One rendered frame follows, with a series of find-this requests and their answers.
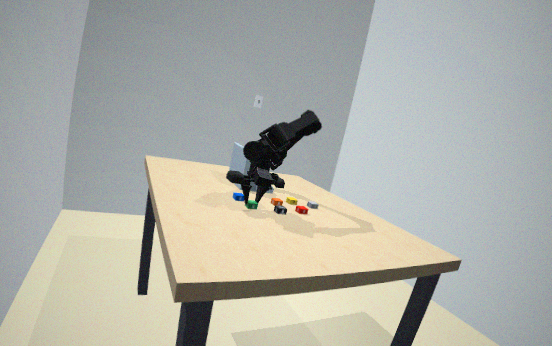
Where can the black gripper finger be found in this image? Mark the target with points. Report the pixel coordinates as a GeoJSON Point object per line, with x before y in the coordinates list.
{"type": "Point", "coordinates": [246, 190]}
{"type": "Point", "coordinates": [260, 192]}

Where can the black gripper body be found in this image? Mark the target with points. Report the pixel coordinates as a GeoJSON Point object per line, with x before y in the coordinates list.
{"type": "Point", "coordinates": [238, 178]}

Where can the green block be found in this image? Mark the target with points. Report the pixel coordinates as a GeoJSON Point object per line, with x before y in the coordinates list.
{"type": "Point", "coordinates": [251, 205]}

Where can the yellow block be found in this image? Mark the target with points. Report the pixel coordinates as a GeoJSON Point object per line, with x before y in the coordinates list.
{"type": "Point", "coordinates": [291, 201]}

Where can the orange block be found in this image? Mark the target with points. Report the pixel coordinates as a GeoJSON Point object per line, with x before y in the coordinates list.
{"type": "Point", "coordinates": [276, 201]}

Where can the blue block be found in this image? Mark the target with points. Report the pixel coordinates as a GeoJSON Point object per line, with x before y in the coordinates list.
{"type": "Point", "coordinates": [238, 197]}

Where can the red block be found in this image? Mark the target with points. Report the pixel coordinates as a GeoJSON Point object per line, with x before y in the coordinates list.
{"type": "Point", "coordinates": [301, 210]}

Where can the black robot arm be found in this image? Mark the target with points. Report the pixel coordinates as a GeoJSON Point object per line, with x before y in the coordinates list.
{"type": "Point", "coordinates": [283, 135]}

